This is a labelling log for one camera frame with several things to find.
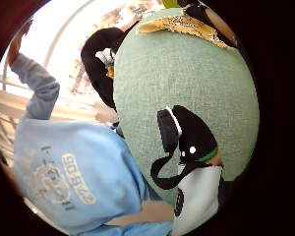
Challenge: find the green woven table cloth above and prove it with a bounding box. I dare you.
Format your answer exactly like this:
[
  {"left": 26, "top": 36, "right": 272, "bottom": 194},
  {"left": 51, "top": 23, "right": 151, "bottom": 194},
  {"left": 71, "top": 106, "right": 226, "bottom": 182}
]
[{"left": 112, "top": 8, "right": 261, "bottom": 206}]

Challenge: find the crumpled golden yellow packet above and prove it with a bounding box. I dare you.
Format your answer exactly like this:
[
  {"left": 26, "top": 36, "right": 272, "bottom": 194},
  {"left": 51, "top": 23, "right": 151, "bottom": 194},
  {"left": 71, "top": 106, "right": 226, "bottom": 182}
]
[{"left": 136, "top": 14, "right": 234, "bottom": 50}]

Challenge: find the black object with pink edge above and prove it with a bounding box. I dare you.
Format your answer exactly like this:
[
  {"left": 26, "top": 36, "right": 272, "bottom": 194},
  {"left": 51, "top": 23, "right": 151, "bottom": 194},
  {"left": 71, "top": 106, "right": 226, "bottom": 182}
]
[{"left": 182, "top": 2, "right": 239, "bottom": 47}]

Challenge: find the the person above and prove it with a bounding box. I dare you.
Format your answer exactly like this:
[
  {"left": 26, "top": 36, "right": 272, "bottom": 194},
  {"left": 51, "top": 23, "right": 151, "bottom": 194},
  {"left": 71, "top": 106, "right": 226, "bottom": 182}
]
[{"left": 8, "top": 19, "right": 175, "bottom": 236}]

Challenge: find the yellow-green object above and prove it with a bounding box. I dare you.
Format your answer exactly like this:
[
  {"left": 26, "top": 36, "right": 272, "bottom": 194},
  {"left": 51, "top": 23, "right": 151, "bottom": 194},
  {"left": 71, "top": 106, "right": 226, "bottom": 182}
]
[{"left": 161, "top": 0, "right": 182, "bottom": 10}]

